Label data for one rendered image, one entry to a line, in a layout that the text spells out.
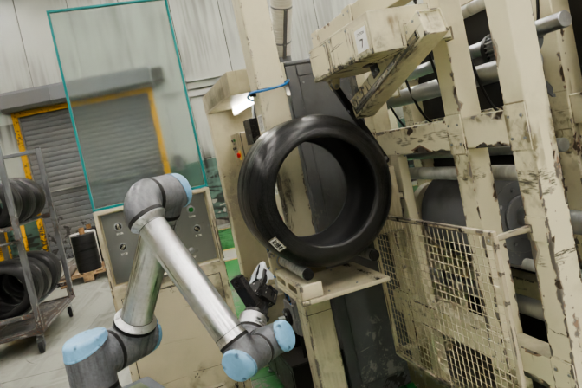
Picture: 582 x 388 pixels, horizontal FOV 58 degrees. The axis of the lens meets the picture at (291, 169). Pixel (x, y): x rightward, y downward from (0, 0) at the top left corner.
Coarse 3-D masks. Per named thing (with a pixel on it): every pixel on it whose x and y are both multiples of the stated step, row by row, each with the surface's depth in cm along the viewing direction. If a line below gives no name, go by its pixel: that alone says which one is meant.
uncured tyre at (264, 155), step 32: (288, 128) 197; (320, 128) 198; (352, 128) 203; (256, 160) 195; (352, 160) 231; (384, 160) 208; (256, 192) 192; (352, 192) 232; (384, 192) 205; (256, 224) 195; (352, 224) 229; (288, 256) 197; (320, 256) 198; (352, 256) 205
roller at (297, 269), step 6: (282, 258) 225; (282, 264) 222; (288, 264) 214; (294, 264) 209; (294, 270) 206; (300, 270) 200; (306, 270) 196; (312, 270) 197; (300, 276) 202; (306, 276) 196; (312, 276) 197
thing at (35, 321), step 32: (0, 160) 460; (0, 192) 469; (32, 192) 531; (0, 224) 471; (32, 256) 551; (64, 256) 589; (0, 288) 532; (32, 288) 466; (0, 320) 465; (32, 320) 513
